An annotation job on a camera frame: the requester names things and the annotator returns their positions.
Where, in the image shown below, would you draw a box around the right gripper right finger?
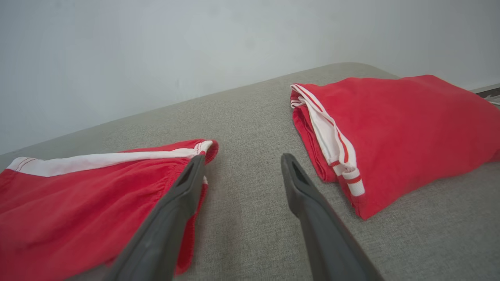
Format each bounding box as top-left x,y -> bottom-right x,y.
280,153 -> 386,281

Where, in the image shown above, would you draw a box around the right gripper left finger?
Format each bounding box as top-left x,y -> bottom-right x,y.
103,153 -> 207,281

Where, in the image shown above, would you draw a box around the dark wall baseboard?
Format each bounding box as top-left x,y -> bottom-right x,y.
470,84 -> 500,99

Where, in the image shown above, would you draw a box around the red white basketball jersey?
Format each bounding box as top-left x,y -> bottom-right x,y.
289,74 -> 500,221

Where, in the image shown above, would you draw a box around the red white shorts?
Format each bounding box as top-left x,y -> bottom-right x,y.
0,139 -> 220,281

